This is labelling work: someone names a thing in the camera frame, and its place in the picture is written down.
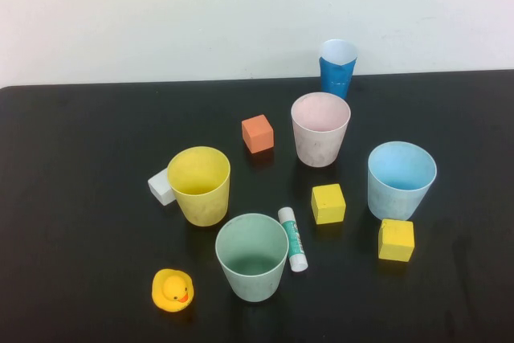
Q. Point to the pink plastic cup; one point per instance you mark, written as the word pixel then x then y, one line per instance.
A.
pixel 317 150

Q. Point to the yellow plastic cup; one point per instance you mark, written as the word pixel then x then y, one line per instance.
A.
pixel 201 206

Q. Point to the light blue plastic cup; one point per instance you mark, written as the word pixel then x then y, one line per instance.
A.
pixel 393 202

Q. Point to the orange foam cube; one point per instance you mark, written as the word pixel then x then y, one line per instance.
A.
pixel 257 136

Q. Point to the yellow foam cube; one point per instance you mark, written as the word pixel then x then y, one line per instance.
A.
pixel 328 204
pixel 396 240

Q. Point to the white foam cube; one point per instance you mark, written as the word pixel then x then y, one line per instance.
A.
pixel 160 190

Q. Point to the white green glue stick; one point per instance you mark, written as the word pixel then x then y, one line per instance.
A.
pixel 296 248

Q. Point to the blue taped cone glass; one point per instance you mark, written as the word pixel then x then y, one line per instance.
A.
pixel 335 74

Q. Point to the green plastic cup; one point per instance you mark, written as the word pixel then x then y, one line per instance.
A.
pixel 251 284

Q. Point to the yellow rubber duck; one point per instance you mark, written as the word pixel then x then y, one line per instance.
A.
pixel 173 291

